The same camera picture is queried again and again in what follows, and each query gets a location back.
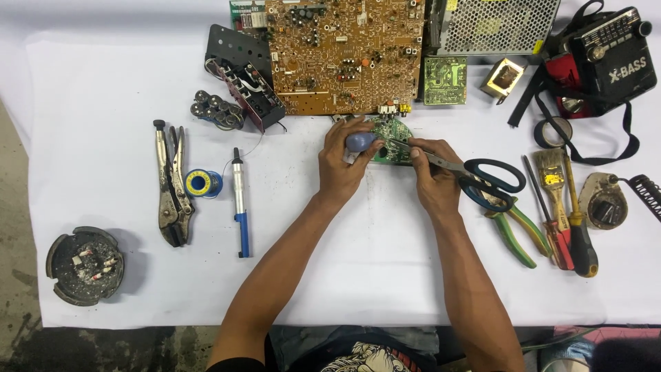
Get person's left hand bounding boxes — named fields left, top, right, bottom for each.
left=317, top=116, right=386, bottom=203

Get person's right hand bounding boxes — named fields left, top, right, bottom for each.
left=408, top=138, right=464, bottom=218

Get blue-handled steel scissors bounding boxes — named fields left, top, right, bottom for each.
left=387, top=137, right=527, bottom=214

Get round green circuit board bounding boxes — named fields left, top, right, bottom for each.
left=343, top=118, right=416, bottom=167

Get white table cloth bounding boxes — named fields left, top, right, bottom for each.
left=0, top=0, right=661, bottom=330

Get square green circuit board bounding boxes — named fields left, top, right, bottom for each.
left=423, top=56, right=469, bottom=106

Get dark red component board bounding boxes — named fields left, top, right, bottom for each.
left=214, top=61, right=287, bottom=134

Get large brown circuit board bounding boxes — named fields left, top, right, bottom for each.
left=265, top=0, right=426, bottom=116

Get silver and blue desoldering pump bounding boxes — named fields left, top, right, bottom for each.
left=231, top=148, right=252, bottom=258

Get black tape roll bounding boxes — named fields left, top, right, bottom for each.
left=533, top=117, right=574, bottom=150

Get wooden paint brush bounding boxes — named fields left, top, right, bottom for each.
left=533, top=149, right=572, bottom=233

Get small copper-wound transformer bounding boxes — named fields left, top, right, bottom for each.
left=480, top=57, right=527, bottom=105

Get cluster of grey capacitors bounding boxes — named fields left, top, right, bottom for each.
left=190, top=90, right=245, bottom=131

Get black perforated metal plate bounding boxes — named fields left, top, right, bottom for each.
left=205, top=24, right=274, bottom=86

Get yellow and black screwdriver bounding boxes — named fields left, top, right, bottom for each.
left=562, top=149, right=599, bottom=279

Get metal mesh power supply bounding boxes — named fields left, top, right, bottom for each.
left=428, top=0, right=562, bottom=56

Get soldering iron stand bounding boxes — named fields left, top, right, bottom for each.
left=578, top=172, right=661, bottom=230

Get steel locking pliers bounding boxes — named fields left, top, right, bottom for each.
left=153, top=120, right=196, bottom=248

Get small green and white board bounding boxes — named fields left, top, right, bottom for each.
left=230, top=0, right=269, bottom=37

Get person's printed black shirt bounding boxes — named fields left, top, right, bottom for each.
left=207, top=325, right=525, bottom=372

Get black and red portable radio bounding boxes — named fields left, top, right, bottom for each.
left=545, top=6, right=658, bottom=121

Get dark round ashtray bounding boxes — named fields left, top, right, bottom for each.
left=45, top=226, right=126, bottom=307

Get green-handled pliers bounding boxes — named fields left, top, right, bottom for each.
left=482, top=193, right=554, bottom=270

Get red-handled screwdriver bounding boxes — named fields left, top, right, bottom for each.
left=522, top=154, right=575, bottom=271

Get blue solder wire spool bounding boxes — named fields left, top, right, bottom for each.
left=184, top=168, right=224, bottom=199

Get black carrying strap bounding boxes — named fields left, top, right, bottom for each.
left=507, top=0, right=641, bottom=166

